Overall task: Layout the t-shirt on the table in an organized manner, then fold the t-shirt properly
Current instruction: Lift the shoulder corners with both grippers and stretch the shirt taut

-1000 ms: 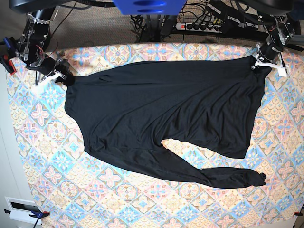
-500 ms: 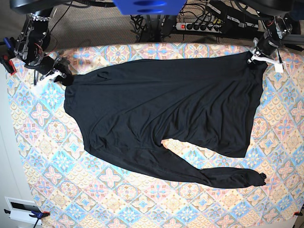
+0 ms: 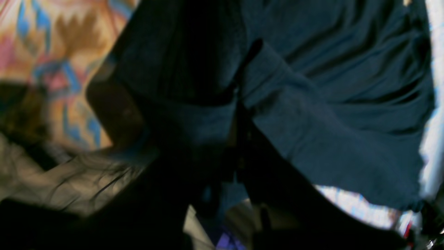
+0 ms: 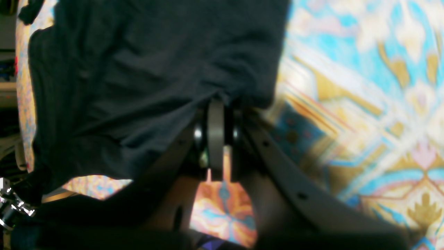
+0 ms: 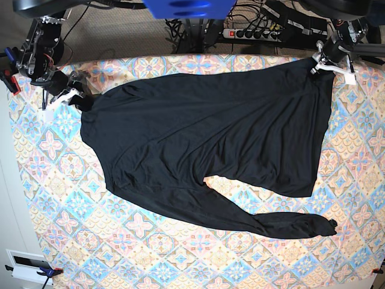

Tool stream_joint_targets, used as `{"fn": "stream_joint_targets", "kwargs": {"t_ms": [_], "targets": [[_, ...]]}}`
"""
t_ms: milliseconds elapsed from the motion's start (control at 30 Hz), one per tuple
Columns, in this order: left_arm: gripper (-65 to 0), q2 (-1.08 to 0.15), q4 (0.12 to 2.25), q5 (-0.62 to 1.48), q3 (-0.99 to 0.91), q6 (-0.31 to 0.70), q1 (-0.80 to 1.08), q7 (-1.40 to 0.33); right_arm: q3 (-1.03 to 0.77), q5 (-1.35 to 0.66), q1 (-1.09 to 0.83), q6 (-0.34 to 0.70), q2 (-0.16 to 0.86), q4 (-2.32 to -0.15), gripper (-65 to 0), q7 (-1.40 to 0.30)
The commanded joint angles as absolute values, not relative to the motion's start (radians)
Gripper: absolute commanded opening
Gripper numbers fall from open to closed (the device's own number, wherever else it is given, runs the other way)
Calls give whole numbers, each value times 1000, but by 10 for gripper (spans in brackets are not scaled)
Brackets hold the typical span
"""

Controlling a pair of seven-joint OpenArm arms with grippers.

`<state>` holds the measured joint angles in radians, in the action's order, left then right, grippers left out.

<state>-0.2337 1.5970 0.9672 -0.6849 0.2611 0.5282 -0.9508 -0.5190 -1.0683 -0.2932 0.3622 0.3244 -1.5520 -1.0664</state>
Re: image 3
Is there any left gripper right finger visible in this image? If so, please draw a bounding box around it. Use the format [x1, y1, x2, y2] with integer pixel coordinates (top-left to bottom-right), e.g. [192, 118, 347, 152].
[236, 104, 410, 250]

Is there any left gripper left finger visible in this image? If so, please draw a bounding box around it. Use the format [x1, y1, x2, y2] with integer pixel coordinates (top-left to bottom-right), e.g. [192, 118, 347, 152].
[1, 139, 236, 250]

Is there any black t-shirt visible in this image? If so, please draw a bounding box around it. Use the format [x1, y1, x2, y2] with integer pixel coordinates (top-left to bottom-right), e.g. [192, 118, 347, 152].
[86, 0, 435, 211]

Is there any patterned tablecloth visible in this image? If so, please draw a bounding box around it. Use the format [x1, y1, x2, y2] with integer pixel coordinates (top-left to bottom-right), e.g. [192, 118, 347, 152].
[1, 0, 443, 250]

